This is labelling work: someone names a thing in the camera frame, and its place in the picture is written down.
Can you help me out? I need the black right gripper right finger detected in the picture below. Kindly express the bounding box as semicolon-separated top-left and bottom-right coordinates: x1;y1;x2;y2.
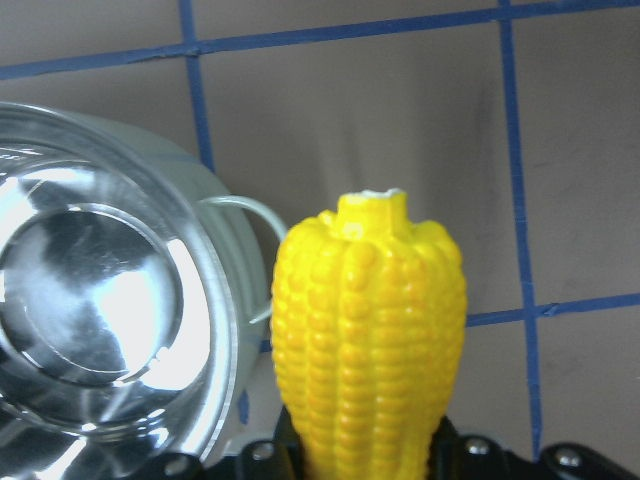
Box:
429;417;639;480

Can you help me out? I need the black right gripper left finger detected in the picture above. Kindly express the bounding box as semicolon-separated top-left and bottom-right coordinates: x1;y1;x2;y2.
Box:
159;409;304;479

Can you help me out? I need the yellow plastic corn cob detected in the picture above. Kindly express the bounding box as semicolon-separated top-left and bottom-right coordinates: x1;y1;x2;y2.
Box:
271;189;467;479

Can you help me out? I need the pale green cooking pot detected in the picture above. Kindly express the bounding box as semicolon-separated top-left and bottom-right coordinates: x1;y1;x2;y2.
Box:
1;103;286;479

